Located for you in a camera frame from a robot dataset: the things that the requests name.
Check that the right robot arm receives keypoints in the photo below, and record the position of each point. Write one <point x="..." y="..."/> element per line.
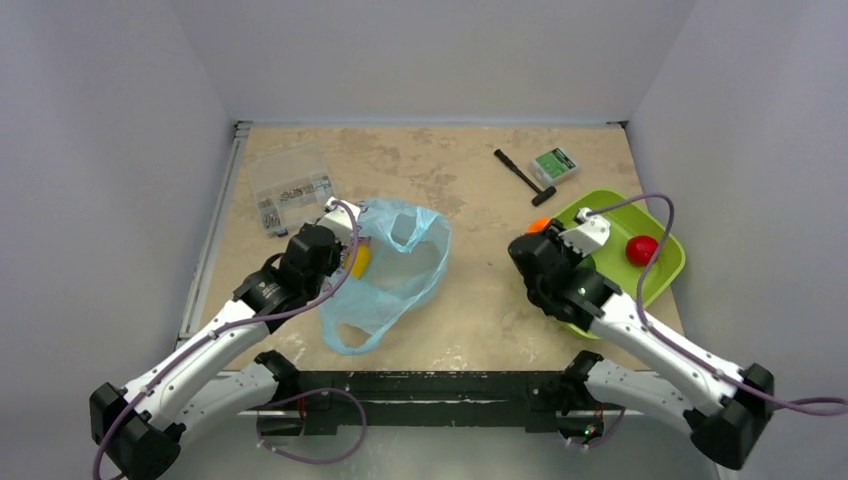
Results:
<point x="716" y="403"/>

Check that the blue plastic bag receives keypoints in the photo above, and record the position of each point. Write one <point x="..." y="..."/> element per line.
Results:
<point x="410" y="248"/>

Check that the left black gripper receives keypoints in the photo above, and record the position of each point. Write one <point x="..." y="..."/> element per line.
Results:
<point x="336" y="252"/>

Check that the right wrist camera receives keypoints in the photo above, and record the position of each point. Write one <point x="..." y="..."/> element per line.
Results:
<point x="590" y="233"/>

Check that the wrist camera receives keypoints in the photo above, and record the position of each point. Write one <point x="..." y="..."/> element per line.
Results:
<point x="590" y="233"/>
<point x="338" y="217"/>

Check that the yellow fake fruit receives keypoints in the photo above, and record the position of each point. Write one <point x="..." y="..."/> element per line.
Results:
<point x="359" y="261"/>

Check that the green plastic bowl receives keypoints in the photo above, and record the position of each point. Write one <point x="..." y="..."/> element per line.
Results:
<point x="628" y="222"/>

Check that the red fake apple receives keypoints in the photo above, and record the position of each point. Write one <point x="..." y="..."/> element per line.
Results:
<point x="640" y="249"/>

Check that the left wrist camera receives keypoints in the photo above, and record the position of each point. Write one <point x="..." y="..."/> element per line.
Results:
<point x="338" y="217"/>

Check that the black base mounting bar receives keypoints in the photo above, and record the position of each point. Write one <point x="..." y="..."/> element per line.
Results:
<point x="320" y="402"/>

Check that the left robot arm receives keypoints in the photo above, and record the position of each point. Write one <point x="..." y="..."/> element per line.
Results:
<point x="143" y="426"/>

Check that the clear plastic screw organizer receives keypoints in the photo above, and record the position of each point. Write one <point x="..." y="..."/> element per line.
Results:
<point x="290" y="187"/>

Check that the orange fake fruit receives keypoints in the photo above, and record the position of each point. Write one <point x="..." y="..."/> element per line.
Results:
<point x="539" y="225"/>

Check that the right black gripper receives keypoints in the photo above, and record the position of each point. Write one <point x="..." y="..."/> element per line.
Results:
<point x="539" y="244"/>

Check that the green white small box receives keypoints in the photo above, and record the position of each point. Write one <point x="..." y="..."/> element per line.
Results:
<point x="553" y="167"/>

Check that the black T-handle tool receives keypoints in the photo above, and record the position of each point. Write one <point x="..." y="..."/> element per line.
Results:
<point x="541" y="194"/>

